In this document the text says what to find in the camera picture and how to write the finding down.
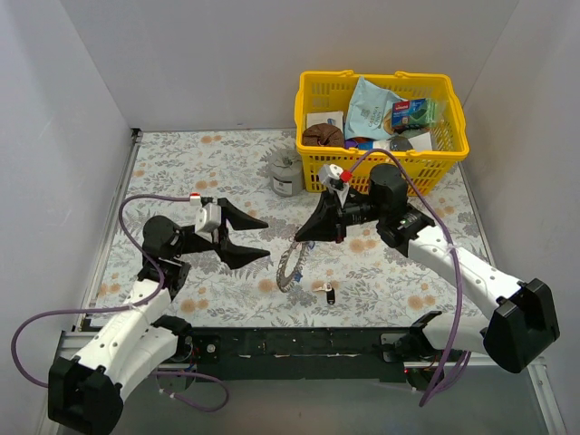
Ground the metal disc with keyrings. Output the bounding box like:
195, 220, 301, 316
275, 241, 315, 293

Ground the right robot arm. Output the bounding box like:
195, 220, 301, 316
295, 164, 560, 373

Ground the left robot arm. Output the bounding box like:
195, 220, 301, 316
47, 193, 269, 434

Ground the floral tablecloth mat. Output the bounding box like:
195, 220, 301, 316
92, 130, 457, 327

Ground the grey paper-wrapped roll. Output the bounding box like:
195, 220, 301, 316
268, 149, 304, 198

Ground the brown round scrunchie item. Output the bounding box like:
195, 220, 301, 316
302, 123, 344, 148

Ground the yellow plastic basket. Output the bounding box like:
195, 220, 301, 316
295, 70, 469, 194

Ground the white blue bottle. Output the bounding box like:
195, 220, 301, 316
344, 132, 433, 152

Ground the light blue chips bag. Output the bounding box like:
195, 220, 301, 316
343, 77, 404, 140

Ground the white small box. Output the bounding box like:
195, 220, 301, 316
306, 111, 343, 131

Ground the green sponge pack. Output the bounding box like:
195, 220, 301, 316
391, 98, 442, 131

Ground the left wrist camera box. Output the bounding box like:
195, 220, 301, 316
195, 202, 222, 241

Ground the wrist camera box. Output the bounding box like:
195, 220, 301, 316
195, 202, 222, 241
317, 164, 350, 207

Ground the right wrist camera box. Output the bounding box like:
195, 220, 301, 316
317, 164, 350, 207

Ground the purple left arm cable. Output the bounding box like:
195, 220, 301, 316
11, 194, 230, 413

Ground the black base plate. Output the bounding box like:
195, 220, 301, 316
163, 327, 442, 382

